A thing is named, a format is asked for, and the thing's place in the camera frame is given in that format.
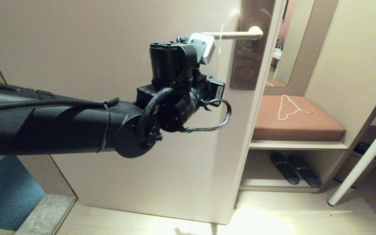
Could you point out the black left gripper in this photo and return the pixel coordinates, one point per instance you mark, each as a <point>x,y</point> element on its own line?
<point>188,107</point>

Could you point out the white door hanger sign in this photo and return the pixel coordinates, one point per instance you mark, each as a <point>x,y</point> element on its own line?
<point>220,52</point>

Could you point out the white room door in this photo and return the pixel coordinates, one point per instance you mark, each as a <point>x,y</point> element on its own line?
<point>175,179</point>

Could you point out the brown bench cushion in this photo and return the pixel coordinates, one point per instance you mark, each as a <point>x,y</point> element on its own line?
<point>299,127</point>

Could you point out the dark slipper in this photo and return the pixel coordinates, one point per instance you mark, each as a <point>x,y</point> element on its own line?
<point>284,168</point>
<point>305,171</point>

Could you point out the cream bench shelf unit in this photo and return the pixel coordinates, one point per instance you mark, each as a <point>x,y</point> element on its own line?
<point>295,145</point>

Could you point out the white table leg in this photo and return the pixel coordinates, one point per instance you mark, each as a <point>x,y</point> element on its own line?
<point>364,160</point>

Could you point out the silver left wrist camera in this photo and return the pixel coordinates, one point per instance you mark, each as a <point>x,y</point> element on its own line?
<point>204,45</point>

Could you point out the taupe framed wall mirror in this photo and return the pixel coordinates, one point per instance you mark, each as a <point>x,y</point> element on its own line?
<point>292,39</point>

